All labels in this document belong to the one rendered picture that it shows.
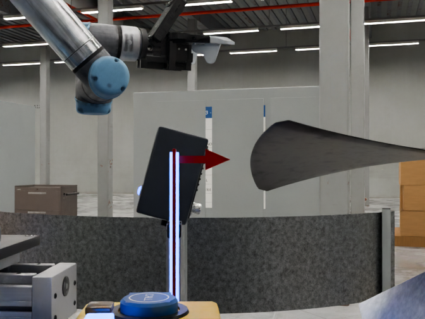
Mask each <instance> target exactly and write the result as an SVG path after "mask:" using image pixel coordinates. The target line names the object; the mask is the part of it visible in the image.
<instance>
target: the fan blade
mask: <svg viewBox="0 0 425 319"><path fill-rule="evenodd" d="M417 160H425V148H418V147H409V146H399V145H395V144H389V143H384V142H378V141H372V140H369V139H363V138H359V137H354V136H350V135H345V134H340V133H337V132H332V131H329V130H324V129H321V128H317V127H312V126H309V125H305V124H302V123H298V122H294V121H291V120H285V121H282V122H276V123H274V124H272V125H271V126H270V127H269V128H268V129H266V130H265V131H264V132H263V133H262V135H261V136H260V137H259V138H258V140H257V142H256V143H255V145H254V147H253V150H252V153H251V157H250V169H251V173H252V177H253V179H254V182H255V184H256V186H257V188H258V189H261V190H264V191H270V190H273V189H276V188H279V187H283V186H285V185H289V184H293V183H296V182H300V181H303V180H307V179H310V178H315V177H320V176H323V175H328V174H332V173H337V172H343V171H347V170H353V169H356V168H363V167H367V166H375V165H384V164H389V163H399V162H406V161H417Z"/></svg>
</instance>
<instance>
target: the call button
mask: <svg viewBox="0 0 425 319"><path fill-rule="evenodd" d="M176 312H178V299H177V298H176V297H175V296H174V295H172V294H171V292H130V293H129V295H127V296H125V297H124V298H123V299H122V300H121V301H120V313H121V314H123V315H126V316H134V317H157V316H166V315H171V314H173V313H176Z"/></svg>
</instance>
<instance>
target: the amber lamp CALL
mask: <svg viewBox="0 0 425 319"><path fill-rule="evenodd" d="M113 309H114V302H113V301H91V302H89V304H88V305H87V306H86V308H85V315H87V314H89V313H112V311H113Z"/></svg>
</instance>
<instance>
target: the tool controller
mask: <svg viewBox="0 0 425 319"><path fill-rule="evenodd" d="M207 144H208V139H207V138H204V137H200V136H197V135H193V134H188V133H186V132H181V131H179V130H174V129H172V128H167V127H163V126H160V127H159V128H158V130H157V133H156V137H155V140H154V144H153V147H152V152H151V156H150V159H149V163H148V166H147V170H146V173H145V177H144V183H143V186H142V190H141V193H140V197H139V201H138V204H137V209H136V212H137V213H140V214H143V215H147V216H151V217H154V218H158V219H161V224H160V225H163V226H166V224H167V222H168V221H169V153H170V152H173V149H176V152H177V153H179V156H205V155H206V149H207V150H209V149H208V146H207ZM204 164H205V163H179V221H182V225H185V224H186V223H187V220H188V218H190V216H191V214H192V213H193V214H196V215H199V214H200V210H201V207H202V206H201V204H199V203H195V202H194V199H195V194H196V192H197V191H198V188H197V187H198V186H199V181H200V180H201V178H200V175H202V170H203V169H204V168H203V165H204Z"/></svg>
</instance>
